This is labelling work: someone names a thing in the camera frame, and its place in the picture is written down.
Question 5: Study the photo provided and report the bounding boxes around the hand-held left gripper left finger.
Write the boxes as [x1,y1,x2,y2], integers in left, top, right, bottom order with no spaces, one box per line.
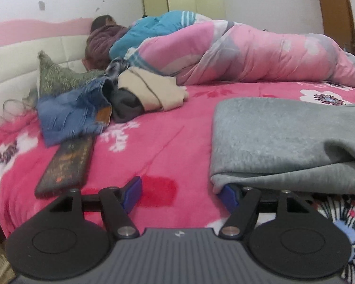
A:
[49,176,143,240]

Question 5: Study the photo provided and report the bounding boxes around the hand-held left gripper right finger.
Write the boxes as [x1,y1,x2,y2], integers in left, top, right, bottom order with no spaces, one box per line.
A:
[218,185,317,239]

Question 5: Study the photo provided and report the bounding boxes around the grey sweatpants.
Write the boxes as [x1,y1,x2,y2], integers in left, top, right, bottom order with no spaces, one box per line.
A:
[210,97,355,196]

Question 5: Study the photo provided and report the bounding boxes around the pink floral blanket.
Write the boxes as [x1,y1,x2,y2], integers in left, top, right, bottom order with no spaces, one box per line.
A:
[0,79,355,283]

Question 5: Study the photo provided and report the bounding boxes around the dark flat book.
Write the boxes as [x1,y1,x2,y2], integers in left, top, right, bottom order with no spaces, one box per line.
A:
[34,135,97,199]

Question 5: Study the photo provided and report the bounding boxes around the dark grey garment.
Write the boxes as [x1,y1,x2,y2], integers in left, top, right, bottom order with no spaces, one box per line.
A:
[109,88,144,124]

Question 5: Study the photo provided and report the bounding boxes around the blue jeans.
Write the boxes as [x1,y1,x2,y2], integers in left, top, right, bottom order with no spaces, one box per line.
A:
[36,76,115,149]

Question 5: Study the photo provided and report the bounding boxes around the beige garment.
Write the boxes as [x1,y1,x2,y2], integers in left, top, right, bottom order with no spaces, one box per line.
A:
[117,66,190,112]

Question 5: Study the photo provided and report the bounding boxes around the plaid cloth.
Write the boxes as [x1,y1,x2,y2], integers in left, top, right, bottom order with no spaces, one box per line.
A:
[104,57,131,78]

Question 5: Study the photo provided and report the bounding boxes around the green patterned pillow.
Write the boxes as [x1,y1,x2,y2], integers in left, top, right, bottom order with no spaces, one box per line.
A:
[22,50,107,107]

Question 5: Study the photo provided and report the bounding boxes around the pink floral quilt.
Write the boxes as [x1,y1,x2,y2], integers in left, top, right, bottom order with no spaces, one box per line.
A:
[126,20,355,92]

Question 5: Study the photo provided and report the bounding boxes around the cream padded headboard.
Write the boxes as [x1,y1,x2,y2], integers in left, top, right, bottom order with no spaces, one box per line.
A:
[0,18,102,126]

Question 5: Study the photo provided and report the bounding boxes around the brown wooden door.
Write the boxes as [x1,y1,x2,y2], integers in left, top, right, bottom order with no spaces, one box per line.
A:
[314,0,355,56]

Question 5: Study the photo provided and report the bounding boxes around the thin wire loops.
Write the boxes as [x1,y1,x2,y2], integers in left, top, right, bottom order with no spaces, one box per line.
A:
[0,98,34,130]

